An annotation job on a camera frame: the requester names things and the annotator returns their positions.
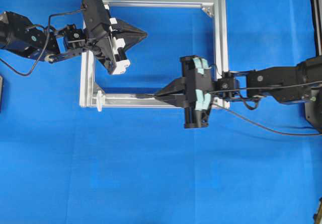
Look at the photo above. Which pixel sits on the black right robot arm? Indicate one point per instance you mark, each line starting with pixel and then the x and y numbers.
pixel 286 84

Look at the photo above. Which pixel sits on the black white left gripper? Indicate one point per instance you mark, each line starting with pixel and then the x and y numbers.
pixel 109 51

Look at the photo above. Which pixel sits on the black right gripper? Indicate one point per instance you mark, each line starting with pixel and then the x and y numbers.
pixel 191 92

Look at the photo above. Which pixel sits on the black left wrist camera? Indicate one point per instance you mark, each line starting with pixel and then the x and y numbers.
pixel 96 18

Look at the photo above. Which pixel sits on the black box at left edge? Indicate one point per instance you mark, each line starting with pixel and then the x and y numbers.
pixel 1 90

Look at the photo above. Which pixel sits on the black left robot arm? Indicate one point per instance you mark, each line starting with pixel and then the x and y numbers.
pixel 38 43

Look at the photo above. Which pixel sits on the silver aluminium extrusion frame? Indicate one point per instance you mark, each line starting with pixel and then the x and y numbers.
pixel 216 9

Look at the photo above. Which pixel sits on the black stand at right edge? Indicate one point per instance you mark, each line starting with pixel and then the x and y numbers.
pixel 313 109

